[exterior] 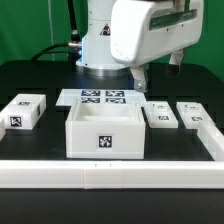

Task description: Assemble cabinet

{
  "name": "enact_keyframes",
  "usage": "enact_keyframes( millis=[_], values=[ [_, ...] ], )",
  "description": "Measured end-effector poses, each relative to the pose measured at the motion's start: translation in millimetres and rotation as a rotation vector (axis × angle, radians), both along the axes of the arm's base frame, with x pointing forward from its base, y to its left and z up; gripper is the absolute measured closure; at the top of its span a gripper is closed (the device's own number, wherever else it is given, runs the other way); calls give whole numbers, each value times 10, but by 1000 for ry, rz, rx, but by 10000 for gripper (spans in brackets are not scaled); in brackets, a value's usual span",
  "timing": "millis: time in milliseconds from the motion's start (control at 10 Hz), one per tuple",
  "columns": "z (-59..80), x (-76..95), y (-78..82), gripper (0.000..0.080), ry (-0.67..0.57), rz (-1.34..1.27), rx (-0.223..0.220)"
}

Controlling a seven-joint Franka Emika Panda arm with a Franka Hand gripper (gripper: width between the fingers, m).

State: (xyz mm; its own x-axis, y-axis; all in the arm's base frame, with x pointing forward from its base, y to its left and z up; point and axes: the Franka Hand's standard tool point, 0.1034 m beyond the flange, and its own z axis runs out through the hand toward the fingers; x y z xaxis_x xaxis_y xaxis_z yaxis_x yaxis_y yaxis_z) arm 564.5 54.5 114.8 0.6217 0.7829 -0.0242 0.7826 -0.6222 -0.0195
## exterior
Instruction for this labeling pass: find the white cabinet top block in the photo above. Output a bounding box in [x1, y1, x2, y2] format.
[0, 94, 46, 130]

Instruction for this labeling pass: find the white front fence rail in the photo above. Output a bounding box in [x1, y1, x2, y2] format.
[0, 160, 224, 189]

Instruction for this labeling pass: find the white marker base plate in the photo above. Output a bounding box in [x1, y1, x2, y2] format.
[56, 89, 146, 107]

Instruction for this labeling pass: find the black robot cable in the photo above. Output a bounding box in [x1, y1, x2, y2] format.
[31, 0, 83, 62]

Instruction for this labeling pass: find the white left fence piece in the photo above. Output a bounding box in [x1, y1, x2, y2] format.
[0, 117, 6, 141]

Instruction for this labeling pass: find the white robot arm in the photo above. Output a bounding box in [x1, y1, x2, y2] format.
[77, 0, 204, 93]

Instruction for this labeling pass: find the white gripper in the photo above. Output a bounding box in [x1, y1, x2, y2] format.
[110, 0, 204, 93]

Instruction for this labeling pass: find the white cabinet body box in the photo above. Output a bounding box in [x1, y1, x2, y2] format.
[65, 100, 146, 159]

